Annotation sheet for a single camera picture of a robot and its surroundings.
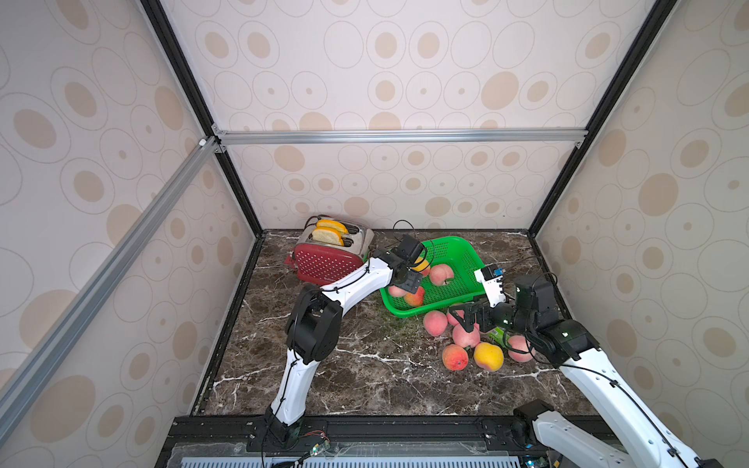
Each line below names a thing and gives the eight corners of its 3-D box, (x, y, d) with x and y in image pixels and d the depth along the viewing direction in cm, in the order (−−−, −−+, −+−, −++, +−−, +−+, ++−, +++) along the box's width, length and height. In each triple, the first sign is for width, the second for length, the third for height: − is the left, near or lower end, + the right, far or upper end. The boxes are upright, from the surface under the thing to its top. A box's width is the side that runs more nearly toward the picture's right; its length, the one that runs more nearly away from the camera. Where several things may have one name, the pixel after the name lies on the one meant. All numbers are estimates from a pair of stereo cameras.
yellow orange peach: (470, 367, 87) (475, 360, 82) (474, 347, 91) (478, 339, 86) (496, 376, 85) (502, 369, 80) (498, 356, 89) (504, 348, 84)
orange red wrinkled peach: (443, 372, 86) (446, 365, 81) (440, 352, 90) (443, 344, 85) (465, 372, 86) (469, 365, 81) (461, 352, 90) (465, 344, 85)
